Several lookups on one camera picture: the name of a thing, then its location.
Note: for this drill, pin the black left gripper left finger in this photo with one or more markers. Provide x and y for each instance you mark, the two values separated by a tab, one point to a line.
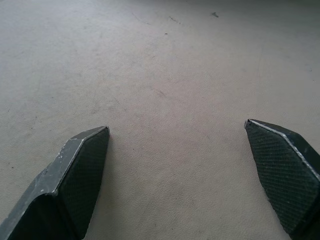
62	190

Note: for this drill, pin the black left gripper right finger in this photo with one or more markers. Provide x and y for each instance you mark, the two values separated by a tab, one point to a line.
285	175

